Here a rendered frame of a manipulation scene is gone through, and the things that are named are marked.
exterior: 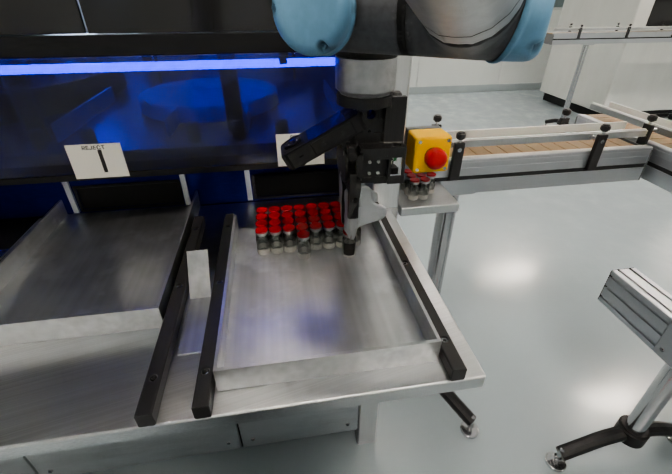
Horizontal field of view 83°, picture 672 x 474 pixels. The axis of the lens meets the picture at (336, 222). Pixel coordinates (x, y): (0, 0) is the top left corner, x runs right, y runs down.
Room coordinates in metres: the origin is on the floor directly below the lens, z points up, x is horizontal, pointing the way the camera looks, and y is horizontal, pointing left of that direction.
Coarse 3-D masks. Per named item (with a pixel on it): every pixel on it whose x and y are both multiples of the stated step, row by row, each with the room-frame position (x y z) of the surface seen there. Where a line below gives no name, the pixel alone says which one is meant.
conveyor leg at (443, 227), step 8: (456, 200) 0.86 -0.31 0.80; (440, 216) 0.86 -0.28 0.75; (448, 216) 0.85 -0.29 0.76; (440, 224) 0.86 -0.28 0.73; (448, 224) 0.85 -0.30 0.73; (440, 232) 0.86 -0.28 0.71; (448, 232) 0.86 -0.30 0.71; (432, 240) 0.88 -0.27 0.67; (440, 240) 0.86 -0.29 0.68; (448, 240) 0.86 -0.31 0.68; (432, 248) 0.87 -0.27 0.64; (440, 248) 0.85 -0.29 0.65; (448, 248) 0.86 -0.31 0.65; (432, 256) 0.87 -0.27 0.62; (440, 256) 0.85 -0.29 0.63; (432, 264) 0.86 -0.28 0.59; (440, 264) 0.85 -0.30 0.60; (432, 272) 0.86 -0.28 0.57; (440, 272) 0.86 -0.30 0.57; (432, 280) 0.86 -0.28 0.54; (440, 280) 0.86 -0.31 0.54; (440, 288) 0.86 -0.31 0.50
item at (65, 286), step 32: (64, 224) 0.62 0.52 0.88; (96, 224) 0.62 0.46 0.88; (128, 224) 0.62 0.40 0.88; (160, 224) 0.62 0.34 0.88; (32, 256) 0.51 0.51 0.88; (64, 256) 0.51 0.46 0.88; (96, 256) 0.51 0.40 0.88; (128, 256) 0.51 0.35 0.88; (160, 256) 0.51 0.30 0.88; (0, 288) 0.43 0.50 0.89; (32, 288) 0.43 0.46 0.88; (64, 288) 0.43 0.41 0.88; (96, 288) 0.43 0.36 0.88; (128, 288) 0.43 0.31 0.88; (160, 288) 0.43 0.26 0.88; (0, 320) 0.37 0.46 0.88; (32, 320) 0.34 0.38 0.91; (64, 320) 0.34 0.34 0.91; (96, 320) 0.35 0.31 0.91; (128, 320) 0.35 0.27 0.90; (160, 320) 0.36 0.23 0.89
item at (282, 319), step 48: (240, 240) 0.56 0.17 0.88; (384, 240) 0.54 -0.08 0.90; (240, 288) 0.43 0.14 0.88; (288, 288) 0.43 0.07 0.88; (336, 288) 0.43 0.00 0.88; (384, 288) 0.43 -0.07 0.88; (240, 336) 0.34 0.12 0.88; (288, 336) 0.34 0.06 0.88; (336, 336) 0.34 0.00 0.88; (384, 336) 0.34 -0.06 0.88; (432, 336) 0.32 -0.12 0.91; (240, 384) 0.27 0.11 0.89
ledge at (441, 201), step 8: (440, 184) 0.79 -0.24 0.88; (400, 192) 0.75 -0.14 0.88; (440, 192) 0.75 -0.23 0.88; (448, 192) 0.75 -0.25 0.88; (400, 200) 0.72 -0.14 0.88; (408, 200) 0.72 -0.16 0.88; (416, 200) 0.72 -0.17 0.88; (424, 200) 0.72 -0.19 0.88; (432, 200) 0.72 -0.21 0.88; (440, 200) 0.72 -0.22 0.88; (448, 200) 0.72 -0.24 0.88; (400, 208) 0.69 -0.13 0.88; (408, 208) 0.68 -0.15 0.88; (416, 208) 0.69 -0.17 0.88; (424, 208) 0.69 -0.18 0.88; (432, 208) 0.69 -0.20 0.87; (440, 208) 0.70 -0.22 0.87; (448, 208) 0.70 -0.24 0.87; (456, 208) 0.70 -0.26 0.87
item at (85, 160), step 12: (84, 144) 0.59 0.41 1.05; (96, 144) 0.60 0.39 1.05; (108, 144) 0.60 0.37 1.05; (72, 156) 0.59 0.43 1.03; (84, 156) 0.59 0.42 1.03; (96, 156) 0.59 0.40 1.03; (108, 156) 0.60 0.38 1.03; (120, 156) 0.60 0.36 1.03; (84, 168) 0.59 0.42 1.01; (96, 168) 0.59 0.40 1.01; (108, 168) 0.60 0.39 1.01; (120, 168) 0.60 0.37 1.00
